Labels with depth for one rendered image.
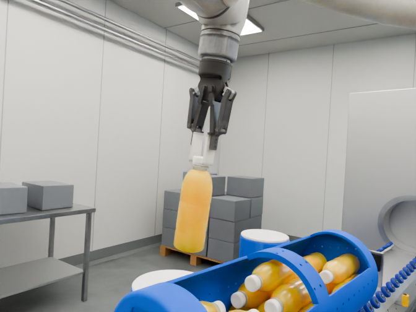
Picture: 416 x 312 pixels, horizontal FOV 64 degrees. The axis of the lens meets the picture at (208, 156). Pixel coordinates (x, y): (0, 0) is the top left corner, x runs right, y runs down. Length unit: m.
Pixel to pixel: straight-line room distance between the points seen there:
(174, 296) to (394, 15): 0.63
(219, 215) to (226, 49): 3.60
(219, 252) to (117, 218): 1.50
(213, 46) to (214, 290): 0.65
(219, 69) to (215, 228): 3.66
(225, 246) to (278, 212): 2.05
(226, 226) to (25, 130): 2.53
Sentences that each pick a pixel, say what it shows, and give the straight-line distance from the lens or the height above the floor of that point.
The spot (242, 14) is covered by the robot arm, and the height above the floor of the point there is 1.79.
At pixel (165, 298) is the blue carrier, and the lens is 0.63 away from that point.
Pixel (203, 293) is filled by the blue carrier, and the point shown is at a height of 1.12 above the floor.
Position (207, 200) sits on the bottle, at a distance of 0.76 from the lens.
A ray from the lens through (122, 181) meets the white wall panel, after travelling 4.77.
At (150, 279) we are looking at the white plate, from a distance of 1.25.
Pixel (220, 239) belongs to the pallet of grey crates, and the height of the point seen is 0.42.
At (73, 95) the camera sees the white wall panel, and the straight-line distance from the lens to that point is 4.30.
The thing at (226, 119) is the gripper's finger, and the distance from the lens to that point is 0.73.
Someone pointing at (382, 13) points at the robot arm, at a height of 1.76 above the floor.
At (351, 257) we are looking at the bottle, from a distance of 1.30.
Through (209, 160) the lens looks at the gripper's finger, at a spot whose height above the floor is 1.48.
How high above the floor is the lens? 1.49
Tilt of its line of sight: level
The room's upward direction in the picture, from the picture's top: 3 degrees clockwise
